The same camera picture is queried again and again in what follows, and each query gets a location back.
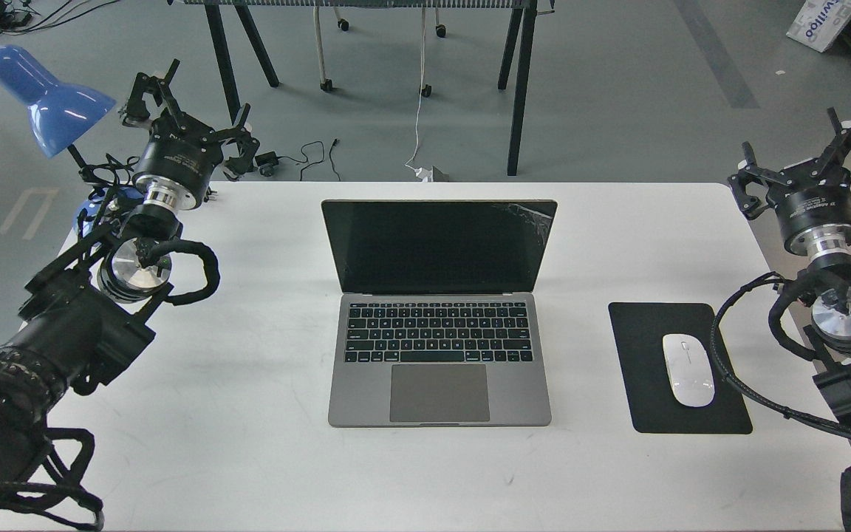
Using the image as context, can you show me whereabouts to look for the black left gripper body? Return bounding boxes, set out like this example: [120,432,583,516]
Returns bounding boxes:
[133,120,223,210]

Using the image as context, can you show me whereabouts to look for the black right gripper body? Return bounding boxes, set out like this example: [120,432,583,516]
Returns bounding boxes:
[774,173,851,256]

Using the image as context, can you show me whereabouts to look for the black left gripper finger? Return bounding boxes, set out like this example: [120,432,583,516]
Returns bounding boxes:
[213,103,260,181]
[120,60,185,128]

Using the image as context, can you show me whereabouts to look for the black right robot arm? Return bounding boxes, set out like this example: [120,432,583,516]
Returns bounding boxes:
[707,108,851,440]

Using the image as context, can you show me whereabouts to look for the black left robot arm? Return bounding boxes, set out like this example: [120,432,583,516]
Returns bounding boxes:
[0,45,259,531]

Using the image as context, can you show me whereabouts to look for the blue desk lamp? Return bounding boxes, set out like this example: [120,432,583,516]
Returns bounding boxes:
[0,45,147,231]

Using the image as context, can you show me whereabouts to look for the white rolling chair legs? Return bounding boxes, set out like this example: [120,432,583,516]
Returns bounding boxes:
[312,6,448,99]

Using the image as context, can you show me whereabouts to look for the white cardboard box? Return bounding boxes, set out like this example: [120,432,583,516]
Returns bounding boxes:
[786,1,851,53]

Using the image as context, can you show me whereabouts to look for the black mouse pad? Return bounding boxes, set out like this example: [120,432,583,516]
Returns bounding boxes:
[608,301,753,434]

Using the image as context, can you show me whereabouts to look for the white computer mouse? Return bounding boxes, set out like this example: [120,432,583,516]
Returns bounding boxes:
[662,333,715,408]

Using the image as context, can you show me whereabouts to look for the grey open laptop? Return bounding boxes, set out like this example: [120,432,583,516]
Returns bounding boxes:
[321,199,558,428]

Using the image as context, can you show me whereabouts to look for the black power adapter with cable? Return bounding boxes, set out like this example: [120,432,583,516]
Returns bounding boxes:
[254,137,344,182]

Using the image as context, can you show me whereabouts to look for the black metal table frame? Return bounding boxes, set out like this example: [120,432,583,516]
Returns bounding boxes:
[191,1,550,177]

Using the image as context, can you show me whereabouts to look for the black cable bundle on floor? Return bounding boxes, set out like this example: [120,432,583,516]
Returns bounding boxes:
[0,0,120,66]

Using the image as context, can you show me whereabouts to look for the white hanging cable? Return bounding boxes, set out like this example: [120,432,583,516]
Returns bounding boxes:
[405,7,450,182]

